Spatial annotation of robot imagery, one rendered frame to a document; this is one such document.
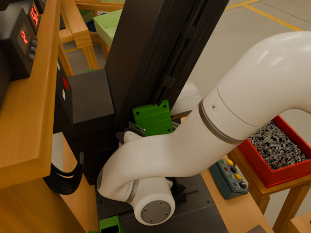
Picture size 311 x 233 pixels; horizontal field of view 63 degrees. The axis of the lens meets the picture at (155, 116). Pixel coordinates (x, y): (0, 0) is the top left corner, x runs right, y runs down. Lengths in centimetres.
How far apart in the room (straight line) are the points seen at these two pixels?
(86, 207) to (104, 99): 44
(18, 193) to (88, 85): 54
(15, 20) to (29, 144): 27
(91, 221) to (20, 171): 70
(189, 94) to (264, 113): 71
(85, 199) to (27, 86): 69
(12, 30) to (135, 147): 29
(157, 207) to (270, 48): 35
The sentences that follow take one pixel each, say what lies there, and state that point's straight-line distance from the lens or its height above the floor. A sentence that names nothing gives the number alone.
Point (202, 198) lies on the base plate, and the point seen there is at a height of 90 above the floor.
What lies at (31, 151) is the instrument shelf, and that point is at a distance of 35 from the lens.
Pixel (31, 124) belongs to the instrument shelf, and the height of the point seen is 154.
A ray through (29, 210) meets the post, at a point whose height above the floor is 131.
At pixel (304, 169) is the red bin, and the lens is 120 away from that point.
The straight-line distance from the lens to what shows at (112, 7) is 351.
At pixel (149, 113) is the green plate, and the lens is 79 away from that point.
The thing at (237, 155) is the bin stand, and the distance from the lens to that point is 125.
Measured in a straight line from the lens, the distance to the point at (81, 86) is 100.
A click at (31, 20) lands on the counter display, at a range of 67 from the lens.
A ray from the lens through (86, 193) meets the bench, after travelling 111.
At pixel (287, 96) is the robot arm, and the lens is 34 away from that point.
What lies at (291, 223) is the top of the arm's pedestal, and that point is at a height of 84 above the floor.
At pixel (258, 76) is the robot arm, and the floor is 159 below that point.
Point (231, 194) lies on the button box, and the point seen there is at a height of 93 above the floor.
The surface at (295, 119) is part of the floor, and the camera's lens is 273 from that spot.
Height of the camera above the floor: 177
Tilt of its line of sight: 42 degrees down
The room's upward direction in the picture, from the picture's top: 9 degrees counter-clockwise
